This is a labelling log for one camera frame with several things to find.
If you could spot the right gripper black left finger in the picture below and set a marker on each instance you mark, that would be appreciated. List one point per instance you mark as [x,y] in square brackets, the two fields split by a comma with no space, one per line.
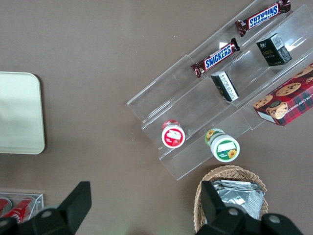
[73,203]

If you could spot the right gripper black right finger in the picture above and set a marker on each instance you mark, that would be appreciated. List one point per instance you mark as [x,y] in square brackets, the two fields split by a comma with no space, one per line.
[212,205]

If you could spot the aluminium foil tray stack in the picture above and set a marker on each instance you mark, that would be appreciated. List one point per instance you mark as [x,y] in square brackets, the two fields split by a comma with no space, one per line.
[244,200]

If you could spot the light tan wicker basket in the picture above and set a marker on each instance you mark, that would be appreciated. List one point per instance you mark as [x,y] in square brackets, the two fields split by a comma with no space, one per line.
[234,172]

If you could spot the cream rectangular tray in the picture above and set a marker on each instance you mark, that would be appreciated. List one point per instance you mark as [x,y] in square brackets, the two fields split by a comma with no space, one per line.
[19,112]

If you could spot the clear acrylic bottle rack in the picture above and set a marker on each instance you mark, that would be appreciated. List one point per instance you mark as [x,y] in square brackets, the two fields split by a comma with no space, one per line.
[38,200]

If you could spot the green lid white jar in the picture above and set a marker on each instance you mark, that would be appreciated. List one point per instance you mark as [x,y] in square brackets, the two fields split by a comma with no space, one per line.
[225,148]

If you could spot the red lid white jar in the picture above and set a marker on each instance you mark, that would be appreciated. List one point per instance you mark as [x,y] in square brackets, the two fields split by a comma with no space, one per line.
[173,137]

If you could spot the clear acrylic step stand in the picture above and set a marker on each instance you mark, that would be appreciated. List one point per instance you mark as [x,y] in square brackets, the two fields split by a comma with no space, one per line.
[171,98]

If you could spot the small black box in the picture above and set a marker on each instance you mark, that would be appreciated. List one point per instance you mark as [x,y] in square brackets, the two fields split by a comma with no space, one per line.
[226,86]
[272,51]

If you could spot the red tartan cookie box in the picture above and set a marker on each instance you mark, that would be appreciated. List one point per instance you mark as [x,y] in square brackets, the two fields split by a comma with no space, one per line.
[288,102]

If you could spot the Snickers chocolate bar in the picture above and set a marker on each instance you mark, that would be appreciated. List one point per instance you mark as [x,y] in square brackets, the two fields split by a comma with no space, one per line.
[216,58]
[264,17]

